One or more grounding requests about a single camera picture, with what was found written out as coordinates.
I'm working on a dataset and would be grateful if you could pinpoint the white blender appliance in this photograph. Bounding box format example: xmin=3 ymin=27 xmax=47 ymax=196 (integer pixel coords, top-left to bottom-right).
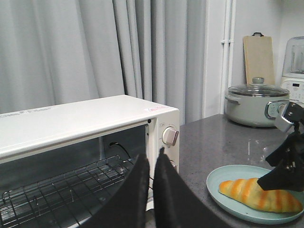
xmin=281 ymin=36 xmax=304 ymax=103

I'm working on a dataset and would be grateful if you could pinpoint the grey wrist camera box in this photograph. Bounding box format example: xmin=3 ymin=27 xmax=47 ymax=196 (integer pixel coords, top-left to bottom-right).
xmin=275 ymin=102 xmax=304 ymax=133

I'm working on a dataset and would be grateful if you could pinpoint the upper oven knob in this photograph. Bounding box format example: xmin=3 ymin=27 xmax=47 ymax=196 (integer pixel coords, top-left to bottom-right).
xmin=162 ymin=127 xmax=179 ymax=146

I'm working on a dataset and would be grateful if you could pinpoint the light green plate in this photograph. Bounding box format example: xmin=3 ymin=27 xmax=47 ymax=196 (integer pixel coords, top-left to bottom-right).
xmin=206 ymin=165 xmax=304 ymax=225

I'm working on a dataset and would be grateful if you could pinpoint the golden croissant bread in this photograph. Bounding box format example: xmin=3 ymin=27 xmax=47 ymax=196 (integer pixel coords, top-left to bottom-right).
xmin=218 ymin=178 xmax=303 ymax=213

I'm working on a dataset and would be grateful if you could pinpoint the green electric cooking pot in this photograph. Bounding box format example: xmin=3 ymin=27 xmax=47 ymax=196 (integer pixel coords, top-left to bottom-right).
xmin=225 ymin=77 xmax=289 ymax=128

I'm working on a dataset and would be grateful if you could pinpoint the wire oven rack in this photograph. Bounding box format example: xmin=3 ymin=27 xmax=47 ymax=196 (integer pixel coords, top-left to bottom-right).
xmin=0 ymin=155 xmax=136 ymax=228

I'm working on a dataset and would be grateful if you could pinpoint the white wall pipe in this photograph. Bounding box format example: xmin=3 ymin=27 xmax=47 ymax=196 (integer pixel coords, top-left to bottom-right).
xmin=220 ymin=0 xmax=237 ymax=114

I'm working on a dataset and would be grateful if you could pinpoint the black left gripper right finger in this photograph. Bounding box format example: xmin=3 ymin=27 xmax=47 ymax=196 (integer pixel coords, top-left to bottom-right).
xmin=153 ymin=147 xmax=228 ymax=228

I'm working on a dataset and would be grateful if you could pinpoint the grey curtain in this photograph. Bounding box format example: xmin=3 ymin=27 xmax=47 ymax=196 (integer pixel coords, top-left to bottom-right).
xmin=0 ymin=0 xmax=206 ymax=124

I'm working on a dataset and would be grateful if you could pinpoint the white Toshiba toaster oven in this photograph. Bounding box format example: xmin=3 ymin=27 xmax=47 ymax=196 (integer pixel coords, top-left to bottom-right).
xmin=0 ymin=95 xmax=180 ymax=228

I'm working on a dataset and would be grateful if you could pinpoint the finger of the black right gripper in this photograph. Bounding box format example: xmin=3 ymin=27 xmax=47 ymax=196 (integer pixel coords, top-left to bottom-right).
xmin=266 ymin=133 xmax=304 ymax=167
xmin=257 ymin=160 xmax=304 ymax=191

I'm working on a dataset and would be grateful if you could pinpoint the wooden cutting board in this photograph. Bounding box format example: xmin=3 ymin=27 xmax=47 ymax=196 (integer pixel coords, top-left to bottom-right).
xmin=243 ymin=32 xmax=275 ymax=85

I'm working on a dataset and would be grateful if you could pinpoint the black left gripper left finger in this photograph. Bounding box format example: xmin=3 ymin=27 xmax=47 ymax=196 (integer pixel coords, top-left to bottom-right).
xmin=80 ymin=154 xmax=150 ymax=228

